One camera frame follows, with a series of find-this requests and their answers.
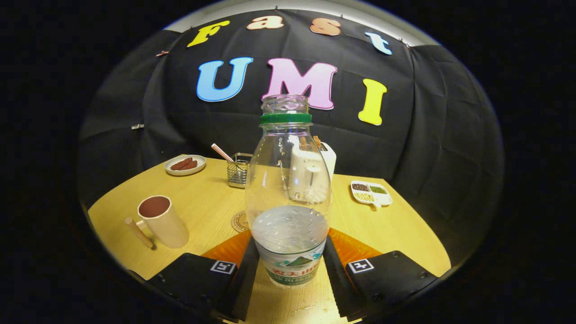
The red sausage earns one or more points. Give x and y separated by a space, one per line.
181 163
190 165

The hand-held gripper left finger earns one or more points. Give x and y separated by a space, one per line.
243 288

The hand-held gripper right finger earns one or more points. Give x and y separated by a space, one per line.
337 288

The white toaster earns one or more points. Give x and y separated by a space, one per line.
330 157

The wooden table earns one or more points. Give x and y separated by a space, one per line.
396 229

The round wooden coaster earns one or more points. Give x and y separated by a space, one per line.
238 221

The black backdrop cloth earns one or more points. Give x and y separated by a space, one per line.
427 135

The clear plastic juice bottle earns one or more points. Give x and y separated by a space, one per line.
288 225

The small white round plate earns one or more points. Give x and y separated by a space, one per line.
173 171

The white divided grain dish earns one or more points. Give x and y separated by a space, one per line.
371 195

